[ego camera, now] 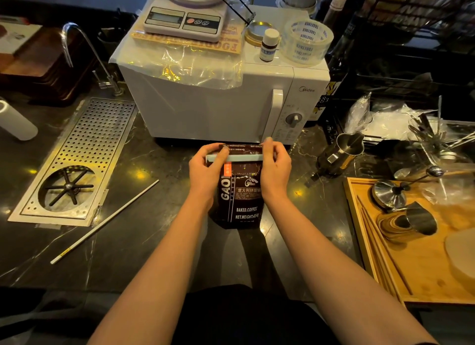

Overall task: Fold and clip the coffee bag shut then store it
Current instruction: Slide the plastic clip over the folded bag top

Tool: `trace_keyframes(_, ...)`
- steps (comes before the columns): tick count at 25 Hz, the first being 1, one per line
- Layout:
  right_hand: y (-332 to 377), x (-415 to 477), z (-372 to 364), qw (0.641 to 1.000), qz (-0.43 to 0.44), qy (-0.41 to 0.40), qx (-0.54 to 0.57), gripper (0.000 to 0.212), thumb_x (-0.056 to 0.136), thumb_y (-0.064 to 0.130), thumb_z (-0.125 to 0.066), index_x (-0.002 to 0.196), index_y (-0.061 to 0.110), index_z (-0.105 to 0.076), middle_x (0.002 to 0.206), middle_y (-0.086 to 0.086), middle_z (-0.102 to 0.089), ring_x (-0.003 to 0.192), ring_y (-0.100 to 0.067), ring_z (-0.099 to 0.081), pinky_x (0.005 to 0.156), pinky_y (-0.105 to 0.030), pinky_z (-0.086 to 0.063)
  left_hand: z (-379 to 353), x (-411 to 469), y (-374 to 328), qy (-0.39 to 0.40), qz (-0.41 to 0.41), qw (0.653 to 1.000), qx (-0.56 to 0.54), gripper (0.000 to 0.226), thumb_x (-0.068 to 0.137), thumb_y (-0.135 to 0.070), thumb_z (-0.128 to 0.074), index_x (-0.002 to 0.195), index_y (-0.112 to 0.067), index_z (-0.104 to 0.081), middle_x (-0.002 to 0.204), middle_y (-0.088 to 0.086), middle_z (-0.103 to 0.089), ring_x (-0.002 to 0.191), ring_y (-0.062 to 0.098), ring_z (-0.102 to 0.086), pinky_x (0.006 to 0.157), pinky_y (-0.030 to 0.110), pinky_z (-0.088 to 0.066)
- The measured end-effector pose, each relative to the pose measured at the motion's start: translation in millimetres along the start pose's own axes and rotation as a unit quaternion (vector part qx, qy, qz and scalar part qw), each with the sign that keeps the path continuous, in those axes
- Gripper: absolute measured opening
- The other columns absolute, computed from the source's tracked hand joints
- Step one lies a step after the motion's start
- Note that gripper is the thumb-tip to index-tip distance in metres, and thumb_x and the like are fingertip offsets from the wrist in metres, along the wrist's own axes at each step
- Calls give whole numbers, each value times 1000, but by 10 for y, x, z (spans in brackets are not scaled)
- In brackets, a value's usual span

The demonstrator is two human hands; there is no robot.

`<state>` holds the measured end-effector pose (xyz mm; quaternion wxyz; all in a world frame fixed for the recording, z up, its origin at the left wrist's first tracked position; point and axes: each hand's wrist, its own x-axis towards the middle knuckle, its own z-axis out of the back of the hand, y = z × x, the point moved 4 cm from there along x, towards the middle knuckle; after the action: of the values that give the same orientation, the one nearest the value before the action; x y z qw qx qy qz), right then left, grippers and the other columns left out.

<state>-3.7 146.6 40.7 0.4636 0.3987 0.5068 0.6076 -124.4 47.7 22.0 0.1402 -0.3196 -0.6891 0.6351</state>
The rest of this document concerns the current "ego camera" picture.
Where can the stack of dark wooden trays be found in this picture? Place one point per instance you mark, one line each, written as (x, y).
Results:
(48, 62)

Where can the round gold tin lid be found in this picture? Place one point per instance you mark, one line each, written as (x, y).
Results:
(258, 31)

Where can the white digital kitchen scale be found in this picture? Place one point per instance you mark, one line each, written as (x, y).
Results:
(182, 20)

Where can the person's dark apron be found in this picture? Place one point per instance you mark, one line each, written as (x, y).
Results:
(241, 315)

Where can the white cylinder roll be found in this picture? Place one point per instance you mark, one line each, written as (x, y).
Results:
(15, 124)

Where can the round beige pad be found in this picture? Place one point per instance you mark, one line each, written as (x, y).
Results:
(464, 259)

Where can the crumpled clear plastic bag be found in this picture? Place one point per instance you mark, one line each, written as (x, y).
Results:
(386, 122)

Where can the light blue sealing clip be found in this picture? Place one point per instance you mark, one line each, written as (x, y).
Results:
(245, 157)

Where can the dark glass bottle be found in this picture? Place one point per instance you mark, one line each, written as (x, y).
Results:
(336, 70)

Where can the light wooden tray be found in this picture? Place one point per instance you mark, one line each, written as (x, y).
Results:
(419, 270)

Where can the long white stick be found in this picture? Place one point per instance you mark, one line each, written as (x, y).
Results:
(107, 220)

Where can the white microwave oven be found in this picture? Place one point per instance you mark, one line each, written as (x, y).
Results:
(207, 99)

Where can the person's right hand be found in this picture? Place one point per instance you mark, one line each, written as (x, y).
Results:
(278, 176)

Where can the steel milk pitcher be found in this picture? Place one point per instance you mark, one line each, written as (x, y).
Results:
(339, 155)

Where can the person's left hand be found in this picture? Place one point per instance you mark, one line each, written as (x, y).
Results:
(202, 174)

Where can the clear plastic sheet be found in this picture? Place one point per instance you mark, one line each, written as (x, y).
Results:
(178, 68)

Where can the person's left forearm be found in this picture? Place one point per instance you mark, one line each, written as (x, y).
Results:
(156, 274)

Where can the small steel jug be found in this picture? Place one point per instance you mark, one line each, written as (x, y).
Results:
(419, 220)

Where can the person's right thumb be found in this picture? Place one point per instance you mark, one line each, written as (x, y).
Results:
(268, 166)

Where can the person's left thumb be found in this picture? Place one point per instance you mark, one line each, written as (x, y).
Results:
(219, 159)

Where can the dark brown coffee bag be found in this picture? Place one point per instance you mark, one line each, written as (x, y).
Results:
(241, 196)

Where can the person's right forearm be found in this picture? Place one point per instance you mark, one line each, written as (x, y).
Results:
(334, 274)

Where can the bundle of steel cutlery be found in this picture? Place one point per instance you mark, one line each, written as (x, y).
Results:
(441, 140)

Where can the perforated steel drip tray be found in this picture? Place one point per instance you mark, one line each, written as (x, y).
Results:
(92, 133)

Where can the small dark white-capped bottle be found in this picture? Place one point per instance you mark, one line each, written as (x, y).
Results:
(268, 46)

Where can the chrome faucet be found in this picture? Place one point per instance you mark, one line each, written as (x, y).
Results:
(76, 29)

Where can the steel coffee tamper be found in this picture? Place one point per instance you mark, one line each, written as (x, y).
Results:
(387, 196)

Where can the clear printed tape roll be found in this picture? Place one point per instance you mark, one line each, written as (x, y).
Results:
(319, 40)

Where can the thin wooden sticks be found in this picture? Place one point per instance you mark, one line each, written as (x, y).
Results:
(378, 244)

